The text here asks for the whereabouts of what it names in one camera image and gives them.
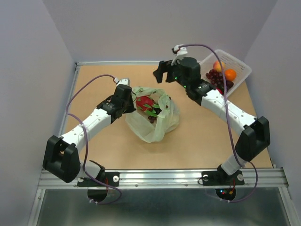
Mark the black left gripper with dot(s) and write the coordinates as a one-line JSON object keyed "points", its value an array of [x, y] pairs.
{"points": [[131, 108]]}

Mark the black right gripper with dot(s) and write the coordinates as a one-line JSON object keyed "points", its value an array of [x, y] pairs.
{"points": [[166, 67]]}

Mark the red dragon fruit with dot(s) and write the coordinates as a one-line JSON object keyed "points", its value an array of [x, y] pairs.
{"points": [[145, 103]]}

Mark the pale green plastic bag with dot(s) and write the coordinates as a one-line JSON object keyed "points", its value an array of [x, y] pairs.
{"points": [[167, 120]]}

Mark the dark red grape bunch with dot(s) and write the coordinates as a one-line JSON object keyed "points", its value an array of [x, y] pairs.
{"points": [[215, 78]]}

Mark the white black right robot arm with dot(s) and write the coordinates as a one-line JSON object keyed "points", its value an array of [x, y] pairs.
{"points": [[253, 132]]}

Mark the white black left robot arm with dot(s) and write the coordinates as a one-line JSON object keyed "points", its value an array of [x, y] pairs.
{"points": [[62, 153]]}

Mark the peach fruit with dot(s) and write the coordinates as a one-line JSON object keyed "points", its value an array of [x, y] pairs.
{"points": [[218, 66]]}

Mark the orange fruit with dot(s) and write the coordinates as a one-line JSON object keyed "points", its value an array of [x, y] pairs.
{"points": [[230, 74]]}

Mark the white plastic basket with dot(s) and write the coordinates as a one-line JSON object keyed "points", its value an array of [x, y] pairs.
{"points": [[236, 70]]}

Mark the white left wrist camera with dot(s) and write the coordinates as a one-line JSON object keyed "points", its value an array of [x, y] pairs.
{"points": [[124, 81]]}

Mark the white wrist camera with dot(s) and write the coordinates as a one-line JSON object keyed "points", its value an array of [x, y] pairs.
{"points": [[180, 52], [124, 81]]}

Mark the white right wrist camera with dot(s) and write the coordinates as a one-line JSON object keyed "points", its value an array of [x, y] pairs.
{"points": [[180, 52]]}

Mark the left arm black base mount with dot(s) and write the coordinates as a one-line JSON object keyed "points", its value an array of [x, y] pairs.
{"points": [[109, 177]]}

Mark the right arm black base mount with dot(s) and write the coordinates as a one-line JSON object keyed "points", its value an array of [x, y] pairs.
{"points": [[219, 178]]}

